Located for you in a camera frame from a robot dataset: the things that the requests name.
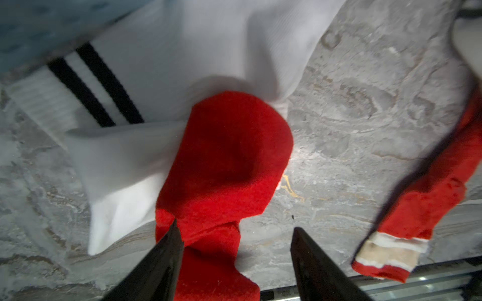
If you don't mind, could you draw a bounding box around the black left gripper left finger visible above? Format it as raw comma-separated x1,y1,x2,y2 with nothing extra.
103,221,184,301

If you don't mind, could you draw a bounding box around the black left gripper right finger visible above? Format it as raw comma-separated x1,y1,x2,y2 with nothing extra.
291,227,371,301

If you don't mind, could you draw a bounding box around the red santa sock front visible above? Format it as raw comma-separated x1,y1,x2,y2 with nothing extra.
155,92,294,300

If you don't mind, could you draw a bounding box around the red white striped sock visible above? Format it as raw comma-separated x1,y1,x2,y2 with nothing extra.
351,87,481,283

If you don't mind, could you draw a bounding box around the light blue left basket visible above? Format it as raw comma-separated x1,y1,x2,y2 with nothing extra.
1,0,147,73

